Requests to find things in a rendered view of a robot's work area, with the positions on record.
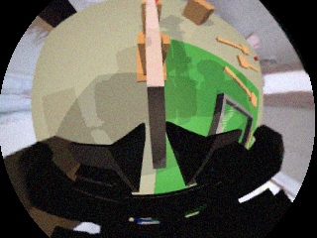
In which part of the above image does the blue putter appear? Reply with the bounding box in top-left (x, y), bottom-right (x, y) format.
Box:
top-left (134, 218), bottom-right (157, 223)

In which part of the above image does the green flat mat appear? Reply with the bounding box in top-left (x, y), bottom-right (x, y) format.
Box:
top-left (155, 39), bottom-right (260, 194)

